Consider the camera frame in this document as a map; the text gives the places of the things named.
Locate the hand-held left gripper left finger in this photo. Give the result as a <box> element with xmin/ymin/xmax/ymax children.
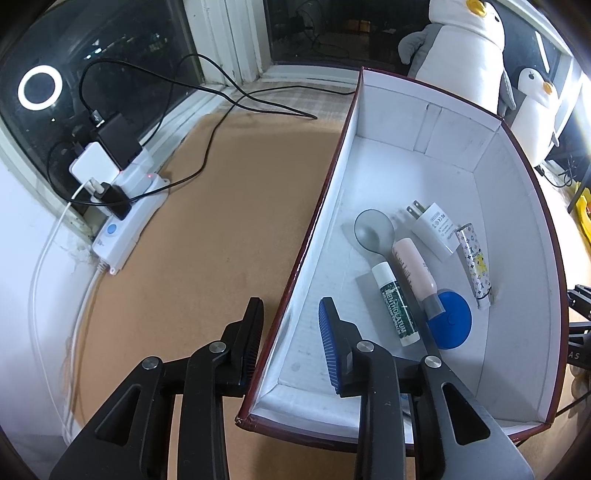
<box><xmin>48</xmin><ymin>296</ymin><xmax>265</xmax><ymax>480</ymax></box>

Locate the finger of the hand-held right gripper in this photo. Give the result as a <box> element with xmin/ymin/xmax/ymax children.
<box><xmin>567</xmin><ymin>285</ymin><xmax>591</xmax><ymax>320</ymax></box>

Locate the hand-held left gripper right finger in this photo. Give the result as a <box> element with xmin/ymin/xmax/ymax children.
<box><xmin>318</xmin><ymin>296</ymin><xmax>536</xmax><ymax>480</ymax></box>

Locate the green white lip balm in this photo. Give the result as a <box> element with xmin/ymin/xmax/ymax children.
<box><xmin>372</xmin><ymin>261</ymin><xmax>421</xmax><ymax>348</ymax></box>

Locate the white patterned lighter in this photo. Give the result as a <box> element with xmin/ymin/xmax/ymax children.
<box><xmin>455</xmin><ymin>223</ymin><xmax>494</xmax><ymax>310</ymax></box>

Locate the pink tube with grey cap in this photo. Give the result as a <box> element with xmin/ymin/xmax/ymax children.
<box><xmin>392</xmin><ymin>237</ymin><xmax>446</xmax><ymax>324</ymax></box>

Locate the grey plastic spoon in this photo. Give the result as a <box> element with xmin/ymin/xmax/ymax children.
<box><xmin>353</xmin><ymin>209</ymin><xmax>398</xmax><ymax>268</ymax></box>

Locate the blue round lid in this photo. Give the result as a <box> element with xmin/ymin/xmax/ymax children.
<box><xmin>426</xmin><ymin>289</ymin><xmax>472</xmax><ymax>349</ymax></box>

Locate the white power adapter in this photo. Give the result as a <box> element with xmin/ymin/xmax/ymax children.
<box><xmin>406</xmin><ymin>199</ymin><xmax>458</xmax><ymax>261</ymax></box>

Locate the white cardboard box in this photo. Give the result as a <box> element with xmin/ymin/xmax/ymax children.
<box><xmin>235</xmin><ymin>67</ymin><xmax>570</xmax><ymax>455</ymax></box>

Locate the yellow tray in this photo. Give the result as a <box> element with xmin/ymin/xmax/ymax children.
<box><xmin>579</xmin><ymin>187</ymin><xmax>591</xmax><ymax>245</ymax></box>

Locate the orange felt mat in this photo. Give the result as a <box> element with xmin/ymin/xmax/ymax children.
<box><xmin>69</xmin><ymin>111</ymin><xmax>356</xmax><ymax>480</ymax></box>

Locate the black stand leg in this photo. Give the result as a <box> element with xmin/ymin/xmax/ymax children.
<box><xmin>573</xmin><ymin>161</ymin><xmax>591</xmax><ymax>214</ymax></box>

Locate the white power strip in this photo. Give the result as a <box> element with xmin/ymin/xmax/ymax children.
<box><xmin>91</xmin><ymin>148</ymin><xmax>170</xmax><ymax>276</ymax></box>

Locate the small penguin plush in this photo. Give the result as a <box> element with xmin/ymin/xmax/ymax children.
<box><xmin>510</xmin><ymin>67</ymin><xmax>561</xmax><ymax>167</ymax></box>

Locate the black plug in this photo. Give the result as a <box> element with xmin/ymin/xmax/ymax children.
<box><xmin>90</xmin><ymin>182</ymin><xmax>132</xmax><ymax>220</ymax></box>

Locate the white charger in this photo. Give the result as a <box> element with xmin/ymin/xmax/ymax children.
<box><xmin>69</xmin><ymin>141</ymin><xmax>122</xmax><ymax>185</ymax></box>

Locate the white checked cloth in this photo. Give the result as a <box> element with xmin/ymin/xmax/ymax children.
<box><xmin>249</xmin><ymin>88</ymin><xmax>356</xmax><ymax>121</ymax></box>

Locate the black charger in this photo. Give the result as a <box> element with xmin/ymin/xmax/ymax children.
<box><xmin>96</xmin><ymin>114</ymin><xmax>143</xmax><ymax>169</ymax></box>

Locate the large penguin plush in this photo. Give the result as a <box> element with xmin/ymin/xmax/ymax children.
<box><xmin>398</xmin><ymin>0</ymin><xmax>517</xmax><ymax>116</ymax></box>

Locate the black cable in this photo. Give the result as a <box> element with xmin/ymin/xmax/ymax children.
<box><xmin>79</xmin><ymin>54</ymin><xmax>319</xmax><ymax>127</ymax></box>
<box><xmin>0</xmin><ymin>0</ymin><xmax>365</xmax><ymax>232</ymax></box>
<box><xmin>129</xmin><ymin>54</ymin><xmax>259</xmax><ymax>204</ymax></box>

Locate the white cable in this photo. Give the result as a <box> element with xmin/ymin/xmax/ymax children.
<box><xmin>28</xmin><ymin>182</ymin><xmax>102</xmax><ymax>444</ymax></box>

